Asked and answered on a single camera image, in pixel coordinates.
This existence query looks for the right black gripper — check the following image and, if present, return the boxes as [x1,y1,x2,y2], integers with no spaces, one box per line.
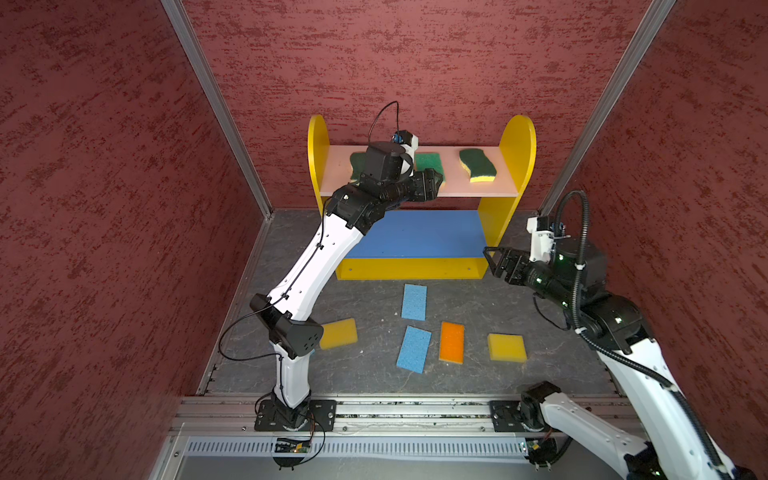
[482,246,577,309]

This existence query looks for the dark green wavy sponge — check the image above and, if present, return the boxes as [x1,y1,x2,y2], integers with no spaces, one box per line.
[459,148,497,183]
[349,152,366,183]

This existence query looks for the bright green rectangular sponge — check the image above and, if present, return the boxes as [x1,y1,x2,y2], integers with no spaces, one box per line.
[414,152,445,181]

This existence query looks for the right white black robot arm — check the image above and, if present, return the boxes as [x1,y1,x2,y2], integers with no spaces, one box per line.
[483,238,755,479]

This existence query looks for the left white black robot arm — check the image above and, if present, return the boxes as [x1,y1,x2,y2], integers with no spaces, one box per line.
[251,131,443,431]

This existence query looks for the yellow wooden shelf unit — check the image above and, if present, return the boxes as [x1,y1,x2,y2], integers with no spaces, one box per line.
[335,115,537,281]

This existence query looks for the pink upper shelf board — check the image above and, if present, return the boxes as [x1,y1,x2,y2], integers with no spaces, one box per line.
[319,145,517,198]

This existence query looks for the blue lower shelf board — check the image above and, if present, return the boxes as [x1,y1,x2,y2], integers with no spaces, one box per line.
[346,210,487,259]

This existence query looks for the yellow sponge right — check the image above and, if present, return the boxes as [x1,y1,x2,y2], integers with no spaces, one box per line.
[488,333,528,363]

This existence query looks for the yellow sponge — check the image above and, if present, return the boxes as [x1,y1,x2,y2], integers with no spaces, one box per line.
[488,333,528,363]
[320,318,358,350]

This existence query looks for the orange sponge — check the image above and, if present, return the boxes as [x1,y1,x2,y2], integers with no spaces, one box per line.
[438,322,465,365]

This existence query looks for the light blue sponge upper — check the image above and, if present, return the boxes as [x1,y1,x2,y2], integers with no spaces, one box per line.
[401,284,427,321]

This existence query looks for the light blue sponge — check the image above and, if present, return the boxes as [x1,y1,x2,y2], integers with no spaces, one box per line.
[401,284,427,321]
[396,326,432,374]

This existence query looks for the light blue sponge middle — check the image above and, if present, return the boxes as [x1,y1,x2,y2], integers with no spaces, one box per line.
[396,326,432,374]

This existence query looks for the yellow sponge left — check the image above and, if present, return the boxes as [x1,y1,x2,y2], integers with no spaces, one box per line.
[320,318,358,350]

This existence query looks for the right small circuit board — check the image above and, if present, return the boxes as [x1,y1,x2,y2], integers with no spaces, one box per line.
[526,439,558,461]

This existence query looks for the small circuit board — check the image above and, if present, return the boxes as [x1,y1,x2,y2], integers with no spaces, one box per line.
[526,439,558,461]
[274,438,312,455]

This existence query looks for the left aluminium corner profile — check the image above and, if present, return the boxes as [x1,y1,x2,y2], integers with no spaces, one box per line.
[161,0,274,221]

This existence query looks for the aluminium corner profile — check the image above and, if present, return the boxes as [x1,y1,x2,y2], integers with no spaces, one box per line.
[161,0,274,221]
[537,0,676,216]

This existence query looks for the left small circuit board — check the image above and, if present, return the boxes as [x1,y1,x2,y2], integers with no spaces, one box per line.
[274,438,312,455]

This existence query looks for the right aluminium corner profile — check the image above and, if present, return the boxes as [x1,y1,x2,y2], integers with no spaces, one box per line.
[537,0,676,216]

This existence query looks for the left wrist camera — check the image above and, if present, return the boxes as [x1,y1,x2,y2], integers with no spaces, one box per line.
[392,130,419,159]

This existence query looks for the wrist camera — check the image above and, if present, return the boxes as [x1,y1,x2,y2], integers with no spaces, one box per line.
[526,216,568,263]
[392,130,419,159]

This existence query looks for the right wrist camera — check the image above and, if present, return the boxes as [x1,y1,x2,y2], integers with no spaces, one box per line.
[526,216,568,263]

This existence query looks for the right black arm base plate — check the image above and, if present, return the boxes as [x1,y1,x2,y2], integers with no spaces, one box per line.
[489,400,545,432]

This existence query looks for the white slotted cable duct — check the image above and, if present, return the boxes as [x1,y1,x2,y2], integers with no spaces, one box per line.
[183,436,528,463]

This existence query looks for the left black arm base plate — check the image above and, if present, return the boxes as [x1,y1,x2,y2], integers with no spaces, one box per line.
[254,398,337,432]

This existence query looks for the aluminium mounting rail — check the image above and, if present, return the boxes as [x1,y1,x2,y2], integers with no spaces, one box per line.
[170,395,500,436]

